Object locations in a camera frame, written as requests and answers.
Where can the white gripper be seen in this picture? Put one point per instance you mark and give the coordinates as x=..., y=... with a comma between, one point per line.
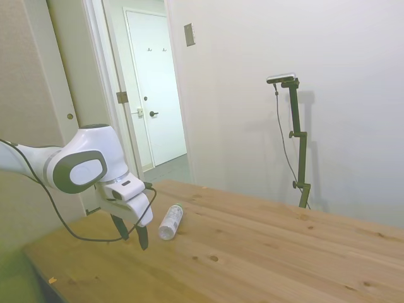
x=132, y=211

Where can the clear green-capped water bottle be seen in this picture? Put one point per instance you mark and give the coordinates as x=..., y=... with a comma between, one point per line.
x=170, y=221

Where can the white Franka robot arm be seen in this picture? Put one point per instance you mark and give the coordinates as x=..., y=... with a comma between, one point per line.
x=88, y=142

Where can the brass door latch plate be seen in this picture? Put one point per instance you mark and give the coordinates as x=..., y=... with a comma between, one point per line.
x=140, y=112

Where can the round closet door knob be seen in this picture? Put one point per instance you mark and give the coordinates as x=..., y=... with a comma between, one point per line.
x=70, y=116

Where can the white room door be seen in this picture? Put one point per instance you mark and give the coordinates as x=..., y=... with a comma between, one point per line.
x=158, y=79

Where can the beige closet door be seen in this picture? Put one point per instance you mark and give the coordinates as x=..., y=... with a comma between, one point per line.
x=38, y=79

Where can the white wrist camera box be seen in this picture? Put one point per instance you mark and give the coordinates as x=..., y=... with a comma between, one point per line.
x=126, y=187

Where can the brass door frame hinge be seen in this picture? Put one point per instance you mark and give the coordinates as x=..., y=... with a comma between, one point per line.
x=122, y=97

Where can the black jointed camera stand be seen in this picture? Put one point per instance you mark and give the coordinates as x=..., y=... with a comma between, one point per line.
x=295, y=113

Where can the grey wall plate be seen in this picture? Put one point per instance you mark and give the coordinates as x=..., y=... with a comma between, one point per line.
x=189, y=34

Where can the grey camera on stand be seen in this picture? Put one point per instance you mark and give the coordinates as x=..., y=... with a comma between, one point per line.
x=281, y=78

